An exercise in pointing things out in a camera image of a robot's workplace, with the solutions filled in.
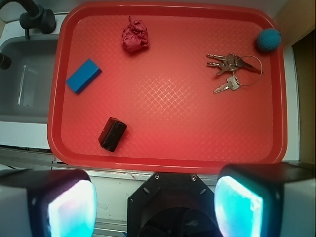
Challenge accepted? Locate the grey sink basin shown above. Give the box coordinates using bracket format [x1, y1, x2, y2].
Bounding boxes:
[0, 34, 59, 123]

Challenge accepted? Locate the single silver key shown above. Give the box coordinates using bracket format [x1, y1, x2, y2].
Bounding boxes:
[213, 75, 240, 94]

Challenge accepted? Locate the black box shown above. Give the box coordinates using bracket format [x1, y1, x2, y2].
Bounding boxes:
[98, 117, 127, 152]

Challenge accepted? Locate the red plastic tray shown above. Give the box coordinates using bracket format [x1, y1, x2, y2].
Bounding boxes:
[47, 2, 287, 174]

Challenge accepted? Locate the blue rectangular block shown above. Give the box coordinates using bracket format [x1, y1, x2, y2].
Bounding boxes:
[66, 59, 102, 94]

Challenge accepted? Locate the crumpled red paper ball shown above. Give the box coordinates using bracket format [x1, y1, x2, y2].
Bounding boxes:
[121, 16, 150, 52]

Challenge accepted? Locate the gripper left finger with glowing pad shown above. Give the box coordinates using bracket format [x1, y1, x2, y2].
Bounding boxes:
[0, 169, 97, 237]

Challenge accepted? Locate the silver key bunch on ring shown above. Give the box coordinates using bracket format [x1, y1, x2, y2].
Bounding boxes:
[206, 53, 264, 86]

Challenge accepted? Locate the teal dimpled ball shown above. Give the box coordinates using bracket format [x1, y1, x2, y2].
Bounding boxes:
[256, 28, 281, 52]

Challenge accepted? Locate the black faucet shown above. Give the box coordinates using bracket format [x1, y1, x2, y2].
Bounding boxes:
[0, 0, 57, 40]

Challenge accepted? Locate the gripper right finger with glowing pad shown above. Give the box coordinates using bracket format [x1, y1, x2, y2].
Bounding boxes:
[214, 163, 316, 237]

